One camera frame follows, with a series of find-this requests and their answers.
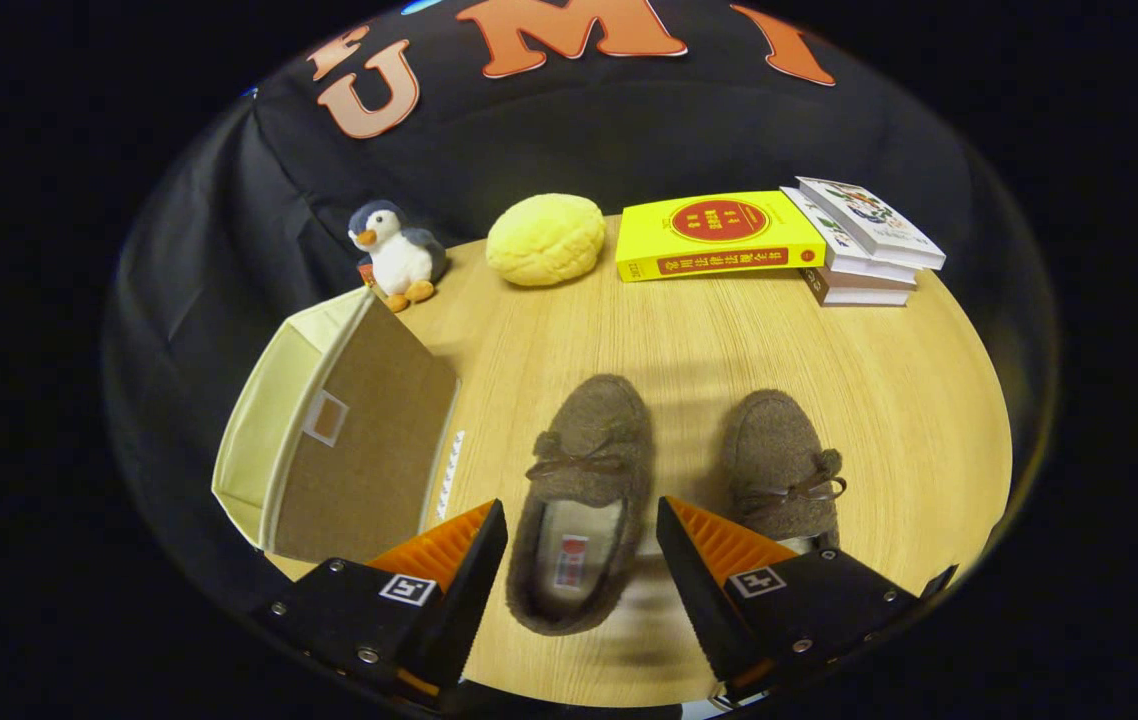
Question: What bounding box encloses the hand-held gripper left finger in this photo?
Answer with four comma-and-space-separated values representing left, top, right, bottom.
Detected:
249, 498, 510, 701

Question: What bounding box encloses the white book with floral cover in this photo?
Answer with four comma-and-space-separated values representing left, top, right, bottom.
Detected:
796, 176, 947, 271

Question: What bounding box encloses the penguin plush toy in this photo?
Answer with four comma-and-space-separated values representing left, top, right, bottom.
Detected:
347, 200, 450, 313

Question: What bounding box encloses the black backdrop cloth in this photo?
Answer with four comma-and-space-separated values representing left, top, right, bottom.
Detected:
104, 0, 1060, 601

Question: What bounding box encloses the brown fuzzy slipper shoe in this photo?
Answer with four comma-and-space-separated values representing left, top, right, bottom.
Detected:
506, 374, 655, 637
722, 389, 848, 557

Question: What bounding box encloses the yellow bread-shaped plush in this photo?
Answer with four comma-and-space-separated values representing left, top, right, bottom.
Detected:
485, 193, 607, 288

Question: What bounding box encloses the yellow book with red circle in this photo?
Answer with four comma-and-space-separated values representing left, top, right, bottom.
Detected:
615, 190, 828, 283

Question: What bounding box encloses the white paperback book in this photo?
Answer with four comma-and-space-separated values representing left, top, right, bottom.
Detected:
781, 186, 920, 285

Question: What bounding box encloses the beige fabric storage box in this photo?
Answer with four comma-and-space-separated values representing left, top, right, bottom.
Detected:
212, 288, 461, 564

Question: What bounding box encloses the small white beaded strip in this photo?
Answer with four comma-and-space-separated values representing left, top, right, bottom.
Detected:
434, 430, 467, 523

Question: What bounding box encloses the brown-spined paperback book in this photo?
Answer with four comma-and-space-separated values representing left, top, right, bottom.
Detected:
801, 266, 915, 307

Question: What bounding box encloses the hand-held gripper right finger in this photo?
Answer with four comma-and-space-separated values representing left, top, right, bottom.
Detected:
656, 495, 925, 701

